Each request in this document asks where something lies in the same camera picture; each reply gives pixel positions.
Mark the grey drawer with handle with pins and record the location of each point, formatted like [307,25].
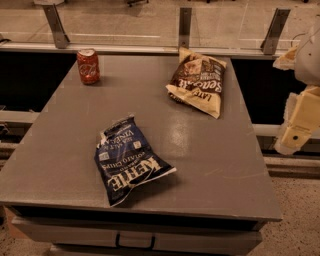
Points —
[91,238]

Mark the red coke can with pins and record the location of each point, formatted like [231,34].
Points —
[88,66]

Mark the right metal rail bracket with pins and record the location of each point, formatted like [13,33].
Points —
[270,43]

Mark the left metal rail bracket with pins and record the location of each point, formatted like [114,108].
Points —
[60,37]

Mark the brown chip bag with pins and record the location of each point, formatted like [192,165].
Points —
[198,82]

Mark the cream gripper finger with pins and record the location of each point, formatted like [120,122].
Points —
[301,119]
[287,60]

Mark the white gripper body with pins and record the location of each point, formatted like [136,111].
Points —
[308,60]

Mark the blue Kettle chip bag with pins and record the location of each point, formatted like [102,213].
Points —
[126,160]

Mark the metal rail bracket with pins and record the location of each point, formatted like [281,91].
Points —
[270,43]
[60,37]
[185,16]

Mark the middle metal rail bracket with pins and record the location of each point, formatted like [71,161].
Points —
[185,16]

